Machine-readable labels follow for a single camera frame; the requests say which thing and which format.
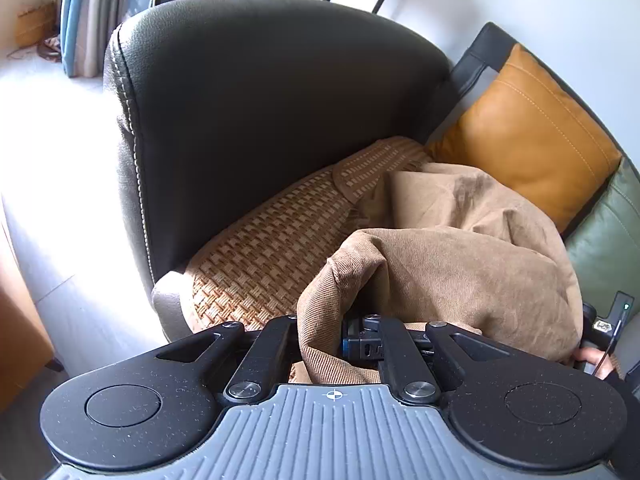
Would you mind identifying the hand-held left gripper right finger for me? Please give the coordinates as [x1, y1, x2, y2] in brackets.
[344, 314, 503, 407]

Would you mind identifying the brown woven seat mat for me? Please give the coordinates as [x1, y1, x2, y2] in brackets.
[180, 135, 436, 336]

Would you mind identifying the wooden cabinet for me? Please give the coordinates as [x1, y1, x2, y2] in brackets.
[0, 220, 56, 413]

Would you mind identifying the green leather cushion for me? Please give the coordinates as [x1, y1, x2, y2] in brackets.
[565, 157, 640, 321]

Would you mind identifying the large orange leather cushion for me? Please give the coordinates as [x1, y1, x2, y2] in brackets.
[425, 42, 623, 233]

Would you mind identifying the beige curtain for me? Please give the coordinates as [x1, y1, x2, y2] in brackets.
[81, 0, 127, 79]

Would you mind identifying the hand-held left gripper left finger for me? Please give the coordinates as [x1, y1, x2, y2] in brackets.
[156, 316, 301, 407]

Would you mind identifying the brown jacket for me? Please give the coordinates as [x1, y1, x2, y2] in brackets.
[290, 162, 623, 386]

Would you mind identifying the person's right hand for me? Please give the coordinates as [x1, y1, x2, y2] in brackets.
[572, 347, 615, 380]

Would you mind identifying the dark leather sofa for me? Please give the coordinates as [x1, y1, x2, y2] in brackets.
[102, 0, 640, 341]

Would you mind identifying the blue curtain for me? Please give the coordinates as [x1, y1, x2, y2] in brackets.
[59, 0, 101, 77]

